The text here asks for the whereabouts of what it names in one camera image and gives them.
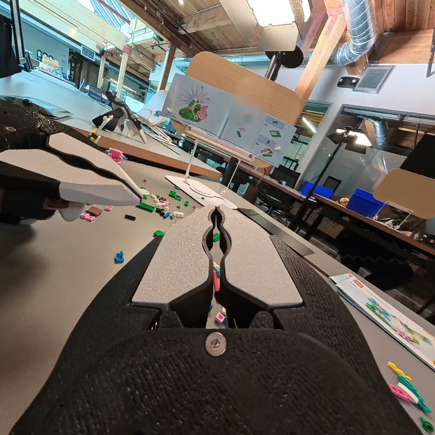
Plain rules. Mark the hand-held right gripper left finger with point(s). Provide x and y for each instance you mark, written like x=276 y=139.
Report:
x=176 y=268

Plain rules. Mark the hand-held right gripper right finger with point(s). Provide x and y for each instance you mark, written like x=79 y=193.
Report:
x=258 y=272

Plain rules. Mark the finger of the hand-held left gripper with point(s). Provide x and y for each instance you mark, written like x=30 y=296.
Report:
x=88 y=153
x=68 y=180

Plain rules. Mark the toy brick flower model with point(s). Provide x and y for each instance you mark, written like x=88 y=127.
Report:
x=115 y=156

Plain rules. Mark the grey desk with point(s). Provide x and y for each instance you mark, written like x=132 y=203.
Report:
x=51 y=272

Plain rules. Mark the dark grey device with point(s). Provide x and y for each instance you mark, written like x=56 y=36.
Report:
x=51 y=110

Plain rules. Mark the black gripper on stand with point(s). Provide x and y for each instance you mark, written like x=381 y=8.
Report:
x=117 y=112

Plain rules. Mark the wood-edged grey table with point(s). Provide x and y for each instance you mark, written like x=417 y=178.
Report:
x=68 y=91

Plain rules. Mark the scattered loose toy bricks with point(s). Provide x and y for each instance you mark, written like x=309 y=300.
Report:
x=146 y=206

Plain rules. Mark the black monitor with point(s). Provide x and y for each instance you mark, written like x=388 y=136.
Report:
x=421 y=153
x=6 y=44

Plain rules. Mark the blue plastic bin stack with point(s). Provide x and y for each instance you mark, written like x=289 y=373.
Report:
x=363 y=204
x=316 y=190

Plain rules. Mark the closed instruction booklet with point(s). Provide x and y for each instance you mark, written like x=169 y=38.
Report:
x=373 y=306

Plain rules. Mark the open instruction booklet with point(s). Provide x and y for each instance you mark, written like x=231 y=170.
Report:
x=204 y=115

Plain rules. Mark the long brown table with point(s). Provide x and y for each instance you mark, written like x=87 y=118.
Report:
x=373 y=224

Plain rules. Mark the studio light on tripod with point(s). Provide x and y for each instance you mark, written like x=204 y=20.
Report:
x=353 y=139

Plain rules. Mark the wooden book stand white base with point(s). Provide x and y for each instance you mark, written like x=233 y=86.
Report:
x=238 y=78

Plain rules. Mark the yellow toy brick stem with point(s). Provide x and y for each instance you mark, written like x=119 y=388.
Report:
x=396 y=368

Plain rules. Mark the pink toy brick plate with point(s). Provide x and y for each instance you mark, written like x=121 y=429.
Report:
x=397 y=391

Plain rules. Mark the teal toy brick stem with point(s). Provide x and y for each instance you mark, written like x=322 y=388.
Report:
x=406 y=381

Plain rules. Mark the white toy brick bar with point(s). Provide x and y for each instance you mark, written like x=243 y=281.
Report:
x=409 y=393

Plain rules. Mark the round black lamp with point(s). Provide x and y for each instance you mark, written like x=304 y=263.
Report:
x=285 y=56

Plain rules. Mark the small green toy brick piece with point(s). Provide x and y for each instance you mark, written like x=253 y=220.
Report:
x=426 y=424

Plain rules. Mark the ceiling light panel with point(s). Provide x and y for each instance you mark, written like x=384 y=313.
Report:
x=272 y=10

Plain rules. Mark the wall air vent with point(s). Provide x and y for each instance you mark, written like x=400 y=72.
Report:
x=373 y=79

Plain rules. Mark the silver air duct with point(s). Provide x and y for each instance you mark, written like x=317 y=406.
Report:
x=360 y=27

